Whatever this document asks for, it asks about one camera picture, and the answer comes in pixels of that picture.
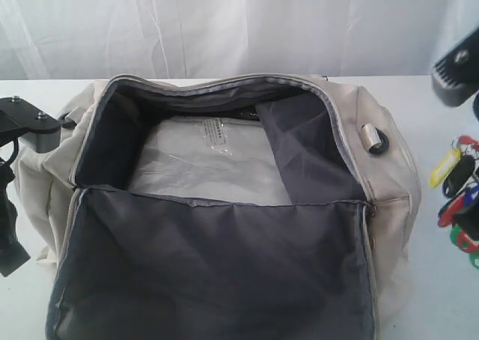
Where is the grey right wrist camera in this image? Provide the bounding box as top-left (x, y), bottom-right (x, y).
top-left (430, 27), bottom-right (478, 108)

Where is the white backdrop curtain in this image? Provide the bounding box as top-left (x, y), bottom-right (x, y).
top-left (1, 0), bottom-right (478, 79)

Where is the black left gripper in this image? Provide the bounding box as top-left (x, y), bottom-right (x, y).
top-left (0, 159), bottom-right (31, 277)

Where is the colourful key tag bunch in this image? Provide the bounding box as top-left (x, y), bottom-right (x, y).
top-left (428, 135), bottom-right (478, 269)

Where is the clear plastic packed white filling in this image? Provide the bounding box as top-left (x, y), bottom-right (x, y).
top-left (129, 116), bottom-right (291, 205)

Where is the cream fabric duffel bag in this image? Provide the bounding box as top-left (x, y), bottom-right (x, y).
top-left (13, 74), bottom-right (421, 339)

